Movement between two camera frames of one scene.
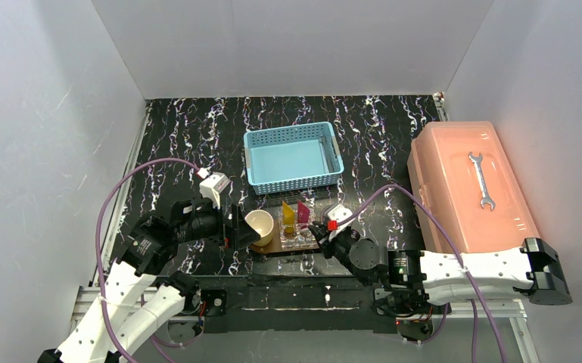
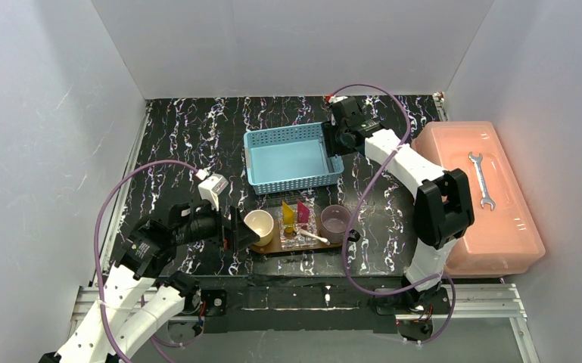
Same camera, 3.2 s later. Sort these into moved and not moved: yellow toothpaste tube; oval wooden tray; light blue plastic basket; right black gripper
Moved: right black gripper
Not moved: yellow toothpaste tube; oval wooden tray; light blue plastic basket
